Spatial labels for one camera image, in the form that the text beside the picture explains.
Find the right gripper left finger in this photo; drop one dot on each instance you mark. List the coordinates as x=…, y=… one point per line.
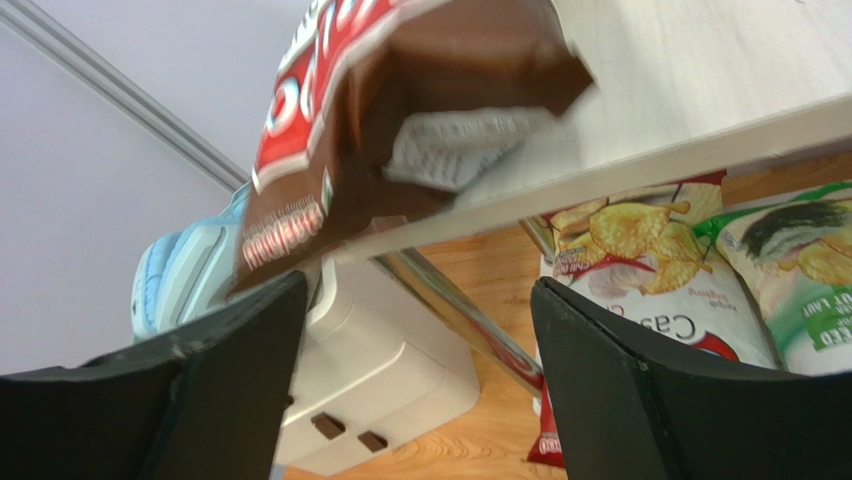
x=203, y=401

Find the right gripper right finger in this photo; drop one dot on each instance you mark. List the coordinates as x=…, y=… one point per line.
x=630, y=403

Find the green Chuba chips bag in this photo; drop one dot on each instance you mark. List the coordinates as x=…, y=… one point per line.
x=795, y=259

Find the brown Chuba chips bag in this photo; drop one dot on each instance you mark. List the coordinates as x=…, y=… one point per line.
x=384, y=111

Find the red Chuba chips bag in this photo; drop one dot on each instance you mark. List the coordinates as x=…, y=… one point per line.
x=636, y=255

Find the white two-tier shelf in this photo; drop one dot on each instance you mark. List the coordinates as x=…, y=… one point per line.
x=681, y=88

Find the light blue headphones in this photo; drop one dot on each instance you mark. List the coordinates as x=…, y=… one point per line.
x=186, y=274

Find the white three-drawer organizer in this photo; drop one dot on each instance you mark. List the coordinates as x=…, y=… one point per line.
x=376, y=370

